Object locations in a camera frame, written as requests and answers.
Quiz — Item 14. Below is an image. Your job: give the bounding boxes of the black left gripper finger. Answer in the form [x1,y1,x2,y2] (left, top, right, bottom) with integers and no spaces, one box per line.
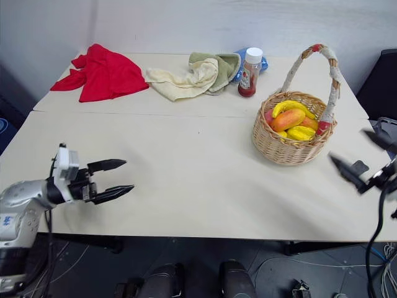
[92,184,135,206]
[86,158,127,174]

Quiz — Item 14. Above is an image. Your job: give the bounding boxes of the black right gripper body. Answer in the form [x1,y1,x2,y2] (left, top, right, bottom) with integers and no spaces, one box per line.
[368,156,397,189]

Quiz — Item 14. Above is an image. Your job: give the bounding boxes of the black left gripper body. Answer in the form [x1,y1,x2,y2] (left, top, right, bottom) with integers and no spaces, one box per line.
[68,166,100,203]

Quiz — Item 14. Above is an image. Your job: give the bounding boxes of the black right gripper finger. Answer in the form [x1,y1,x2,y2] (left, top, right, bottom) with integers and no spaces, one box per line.
[328,151,370,196]
[362,129,393,153]

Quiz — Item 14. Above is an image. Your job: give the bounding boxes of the yellow starfruit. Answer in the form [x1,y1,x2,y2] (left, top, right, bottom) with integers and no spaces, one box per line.
[286,125,317,142]

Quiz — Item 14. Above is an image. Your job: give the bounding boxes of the orange peach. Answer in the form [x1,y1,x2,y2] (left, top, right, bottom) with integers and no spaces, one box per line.
[298,116,320,132]

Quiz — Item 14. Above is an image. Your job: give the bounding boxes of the orange red mango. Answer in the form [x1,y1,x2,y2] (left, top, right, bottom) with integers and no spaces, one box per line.
[270,108,306,133]

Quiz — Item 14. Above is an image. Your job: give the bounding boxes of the red cloth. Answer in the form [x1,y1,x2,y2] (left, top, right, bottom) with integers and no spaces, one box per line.
[50,43,151,104]

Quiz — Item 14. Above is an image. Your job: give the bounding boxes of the yellow banana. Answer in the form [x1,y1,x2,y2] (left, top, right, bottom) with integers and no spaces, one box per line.
[272,99,318,120]

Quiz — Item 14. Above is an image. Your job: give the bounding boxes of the dark rounded shape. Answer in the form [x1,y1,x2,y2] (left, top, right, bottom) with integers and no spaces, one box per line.
[140,262,186,298]
[218,259,259,298]

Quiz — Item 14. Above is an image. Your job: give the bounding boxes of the cream towel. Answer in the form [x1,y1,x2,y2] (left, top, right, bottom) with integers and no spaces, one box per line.
[145,58,220,102]

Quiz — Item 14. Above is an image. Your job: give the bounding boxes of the blue cloth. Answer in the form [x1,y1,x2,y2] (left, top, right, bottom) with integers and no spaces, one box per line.
[231,48,270,84]

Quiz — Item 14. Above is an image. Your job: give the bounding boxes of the ketchup bottle with white cap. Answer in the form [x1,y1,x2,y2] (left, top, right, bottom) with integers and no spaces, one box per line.
[238,47,265,98]

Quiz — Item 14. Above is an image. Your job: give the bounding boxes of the green towel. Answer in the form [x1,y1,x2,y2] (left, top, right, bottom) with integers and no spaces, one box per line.
[189,52,241,96]

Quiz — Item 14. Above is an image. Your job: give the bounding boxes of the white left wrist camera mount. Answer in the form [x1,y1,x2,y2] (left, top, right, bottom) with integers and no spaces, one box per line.
[51,143,80,203]

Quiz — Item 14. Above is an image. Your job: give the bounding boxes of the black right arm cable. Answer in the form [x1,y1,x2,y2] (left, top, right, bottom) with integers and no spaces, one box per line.
[365,183,397,298]

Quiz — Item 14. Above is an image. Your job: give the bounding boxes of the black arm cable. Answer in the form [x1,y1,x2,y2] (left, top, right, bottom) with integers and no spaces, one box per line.
[44,207,56,289]
[365,183,397,298]

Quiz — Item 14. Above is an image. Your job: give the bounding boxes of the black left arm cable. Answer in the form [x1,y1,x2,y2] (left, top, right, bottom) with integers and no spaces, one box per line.
[44,207,56,289]

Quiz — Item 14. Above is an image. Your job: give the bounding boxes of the wicker basket with handle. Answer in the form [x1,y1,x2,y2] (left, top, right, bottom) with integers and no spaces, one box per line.
[252,44,342,166]

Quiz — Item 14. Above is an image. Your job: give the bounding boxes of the black table frame bar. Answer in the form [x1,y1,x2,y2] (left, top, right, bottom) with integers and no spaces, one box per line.
[283,239,372,257]

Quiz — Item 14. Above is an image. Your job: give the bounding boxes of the white floor cables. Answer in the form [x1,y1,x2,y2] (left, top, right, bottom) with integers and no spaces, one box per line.
[380,241,397,294]

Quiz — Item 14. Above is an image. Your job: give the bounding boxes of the dark blue object with ring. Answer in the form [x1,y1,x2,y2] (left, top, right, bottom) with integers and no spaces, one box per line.
[0,115,14,147]

